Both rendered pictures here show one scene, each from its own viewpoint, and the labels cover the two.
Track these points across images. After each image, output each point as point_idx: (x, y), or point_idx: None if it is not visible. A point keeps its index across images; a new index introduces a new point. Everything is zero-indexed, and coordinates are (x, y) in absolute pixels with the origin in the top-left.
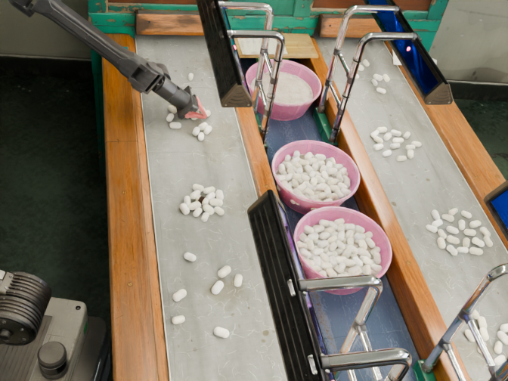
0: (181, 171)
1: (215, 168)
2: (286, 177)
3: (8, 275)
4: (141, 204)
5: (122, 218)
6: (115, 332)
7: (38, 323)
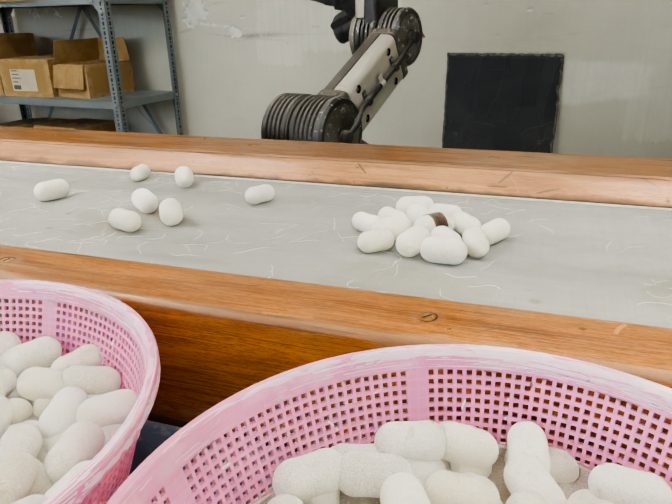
0: (587, 235)
1: (609, 284)
2: (516, 457)
3: (339, 92)
4: (446, 164)
5: (414, 151)
6: (184, 135)
7: (272, 135)
